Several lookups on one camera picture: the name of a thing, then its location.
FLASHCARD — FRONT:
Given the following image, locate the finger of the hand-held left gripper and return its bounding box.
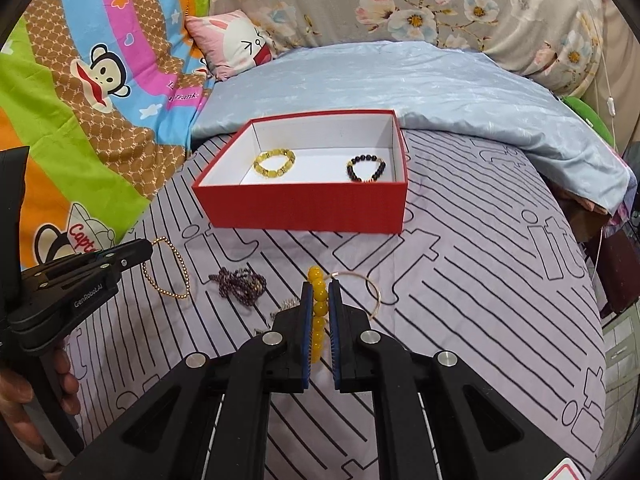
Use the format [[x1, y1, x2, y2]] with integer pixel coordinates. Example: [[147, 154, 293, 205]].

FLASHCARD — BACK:
[[21, 238, 154, 287], [7, 261, 144, 349]]

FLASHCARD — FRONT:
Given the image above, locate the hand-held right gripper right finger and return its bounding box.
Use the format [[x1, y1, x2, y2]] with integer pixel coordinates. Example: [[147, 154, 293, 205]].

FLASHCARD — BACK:
[[327, 277, 566, 480]]

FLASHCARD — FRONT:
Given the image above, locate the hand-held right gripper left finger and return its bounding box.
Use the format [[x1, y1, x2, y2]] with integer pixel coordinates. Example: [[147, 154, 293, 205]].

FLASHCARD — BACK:
[[60, 280, 316, 480]]

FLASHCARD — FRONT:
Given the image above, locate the silver chain bracelet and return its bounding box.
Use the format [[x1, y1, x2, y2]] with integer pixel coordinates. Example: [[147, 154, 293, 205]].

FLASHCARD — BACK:
[[252, 299, 302, 336]]

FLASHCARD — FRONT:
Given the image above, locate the amber bead bracelet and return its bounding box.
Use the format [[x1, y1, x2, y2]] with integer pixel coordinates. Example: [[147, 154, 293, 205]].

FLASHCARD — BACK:
[[306, 266, 331, 366]]

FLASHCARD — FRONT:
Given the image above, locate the gold bead bracelet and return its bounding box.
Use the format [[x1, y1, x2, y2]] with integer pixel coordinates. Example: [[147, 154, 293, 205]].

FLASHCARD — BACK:
[[141, 237, 193, 301]]

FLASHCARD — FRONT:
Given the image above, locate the rose gold bangle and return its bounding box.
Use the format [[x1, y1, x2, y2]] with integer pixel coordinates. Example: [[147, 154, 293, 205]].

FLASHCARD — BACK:
[[327, 270, 387, 318]]

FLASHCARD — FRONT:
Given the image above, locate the purple garnet bead bracelet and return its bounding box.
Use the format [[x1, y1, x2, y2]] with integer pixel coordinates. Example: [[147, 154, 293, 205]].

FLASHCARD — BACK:
[[207, 266, 266, 303]]

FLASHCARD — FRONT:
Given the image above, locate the red cardboard box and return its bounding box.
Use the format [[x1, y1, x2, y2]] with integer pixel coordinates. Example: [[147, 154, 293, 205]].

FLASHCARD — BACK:
[[191, 108, 411, 235]]

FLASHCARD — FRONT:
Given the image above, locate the person's left hand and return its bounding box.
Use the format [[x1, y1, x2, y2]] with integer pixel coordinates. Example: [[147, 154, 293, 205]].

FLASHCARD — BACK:
[[0, 347, 80, 473]]

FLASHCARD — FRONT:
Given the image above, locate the colourful cartoon monkey blanket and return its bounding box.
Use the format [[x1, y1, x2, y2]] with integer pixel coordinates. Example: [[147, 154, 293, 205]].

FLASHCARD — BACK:
[[0, 0, 221, 266]]

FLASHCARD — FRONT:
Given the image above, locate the pink cartoon pillow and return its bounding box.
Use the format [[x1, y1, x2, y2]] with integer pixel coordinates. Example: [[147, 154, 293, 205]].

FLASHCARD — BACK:
[[184, 10, 278, 82]]

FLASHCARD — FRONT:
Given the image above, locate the red and white card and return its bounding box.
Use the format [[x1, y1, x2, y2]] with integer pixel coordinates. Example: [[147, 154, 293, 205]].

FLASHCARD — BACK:
[[537, 457, 596, 480]]

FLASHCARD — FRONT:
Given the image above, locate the light blue quilt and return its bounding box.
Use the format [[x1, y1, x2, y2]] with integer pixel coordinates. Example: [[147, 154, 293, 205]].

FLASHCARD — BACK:
[[190, 40, 631, 216]]

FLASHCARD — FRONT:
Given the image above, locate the dark wooden furniture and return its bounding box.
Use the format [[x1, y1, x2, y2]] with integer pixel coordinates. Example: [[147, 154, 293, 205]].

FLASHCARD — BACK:
[[555, 160, 640, 321]]

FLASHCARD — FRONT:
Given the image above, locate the green plastic object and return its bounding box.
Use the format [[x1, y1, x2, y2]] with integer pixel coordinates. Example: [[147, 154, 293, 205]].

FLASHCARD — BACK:
[[562, 95, 618, 151]]

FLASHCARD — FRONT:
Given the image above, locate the beige curtain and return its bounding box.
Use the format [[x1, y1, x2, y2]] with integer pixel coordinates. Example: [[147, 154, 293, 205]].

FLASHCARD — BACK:
[[582, 0, 640, 131]]

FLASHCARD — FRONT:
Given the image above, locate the light yellow bead bracelet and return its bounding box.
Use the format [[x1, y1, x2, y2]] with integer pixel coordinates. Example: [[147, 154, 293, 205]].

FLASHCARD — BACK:
[[251, 147, 297, 179]]

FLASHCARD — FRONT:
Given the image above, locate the dark bead bracelet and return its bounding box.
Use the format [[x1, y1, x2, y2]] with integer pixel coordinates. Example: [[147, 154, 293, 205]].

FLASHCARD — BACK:
[[346, 153, 388, 183]]

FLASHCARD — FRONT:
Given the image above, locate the white cable with switch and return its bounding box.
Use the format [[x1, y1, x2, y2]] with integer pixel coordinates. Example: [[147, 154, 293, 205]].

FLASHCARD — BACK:
[[590, 0, 623, 161]]

